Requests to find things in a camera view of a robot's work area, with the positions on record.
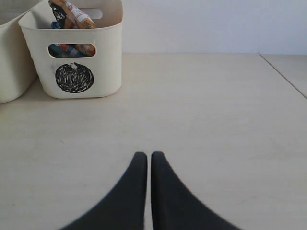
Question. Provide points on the orange noodle packet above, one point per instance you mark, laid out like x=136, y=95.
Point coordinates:
x=68, y=16

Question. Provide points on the cream bin with circle mark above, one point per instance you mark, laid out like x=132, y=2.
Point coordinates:
x=77, y=77

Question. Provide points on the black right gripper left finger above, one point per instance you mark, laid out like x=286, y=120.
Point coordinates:
x=123, y=207

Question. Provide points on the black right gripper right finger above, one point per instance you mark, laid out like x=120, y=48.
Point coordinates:
x=174, y=206

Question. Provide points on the cream bin with square mark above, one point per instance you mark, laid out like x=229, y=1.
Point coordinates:
x=17, y=70

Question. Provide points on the blue noodle packet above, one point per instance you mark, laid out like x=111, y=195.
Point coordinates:
x=65, y=50

